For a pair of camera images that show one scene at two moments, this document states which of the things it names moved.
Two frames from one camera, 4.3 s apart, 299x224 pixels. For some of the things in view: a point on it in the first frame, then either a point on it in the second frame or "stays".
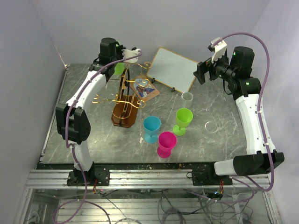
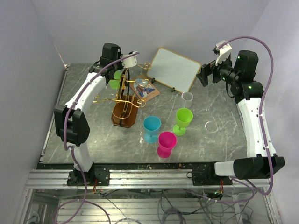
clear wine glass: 187,99 stays
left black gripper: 120,48 -> 122,66
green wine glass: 183,117 stays
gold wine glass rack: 125,109 stays
